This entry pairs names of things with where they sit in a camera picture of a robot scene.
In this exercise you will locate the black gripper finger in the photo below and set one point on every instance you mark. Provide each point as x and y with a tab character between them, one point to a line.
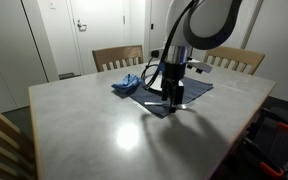
166	91
176	96

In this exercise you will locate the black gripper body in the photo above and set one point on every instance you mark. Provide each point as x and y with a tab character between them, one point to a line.
174	73

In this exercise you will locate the silver metal fork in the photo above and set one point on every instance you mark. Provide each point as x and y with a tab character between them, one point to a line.
154	104

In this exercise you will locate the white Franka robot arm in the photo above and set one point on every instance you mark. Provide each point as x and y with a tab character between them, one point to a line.
205	23

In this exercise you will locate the white round plate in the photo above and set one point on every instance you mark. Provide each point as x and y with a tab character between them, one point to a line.
155	87

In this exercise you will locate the dark blue cloth placemat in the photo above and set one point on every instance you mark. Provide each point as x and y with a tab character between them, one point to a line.
197	87

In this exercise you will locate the crumpled light blue cloth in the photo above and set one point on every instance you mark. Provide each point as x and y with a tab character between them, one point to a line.
126	83

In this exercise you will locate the narrow white door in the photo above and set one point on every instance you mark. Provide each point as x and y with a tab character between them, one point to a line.
157	30

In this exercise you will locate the wooden slat-back chair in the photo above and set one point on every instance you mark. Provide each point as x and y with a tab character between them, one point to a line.
4	143
237	56
117	55

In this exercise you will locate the orange-tipped black clamp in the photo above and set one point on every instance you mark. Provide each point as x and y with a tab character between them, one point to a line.
270	169
285	126

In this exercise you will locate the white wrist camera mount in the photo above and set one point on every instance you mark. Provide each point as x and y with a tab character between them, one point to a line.
200	66

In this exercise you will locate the small white wall switch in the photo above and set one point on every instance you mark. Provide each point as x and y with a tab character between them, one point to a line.
52	4

